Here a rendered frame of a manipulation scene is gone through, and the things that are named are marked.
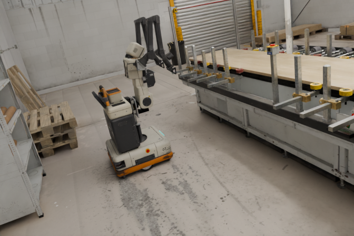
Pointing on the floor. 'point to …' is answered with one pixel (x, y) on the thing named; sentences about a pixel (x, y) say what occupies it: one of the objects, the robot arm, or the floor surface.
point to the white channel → (287, 11)
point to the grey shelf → (17, 160)
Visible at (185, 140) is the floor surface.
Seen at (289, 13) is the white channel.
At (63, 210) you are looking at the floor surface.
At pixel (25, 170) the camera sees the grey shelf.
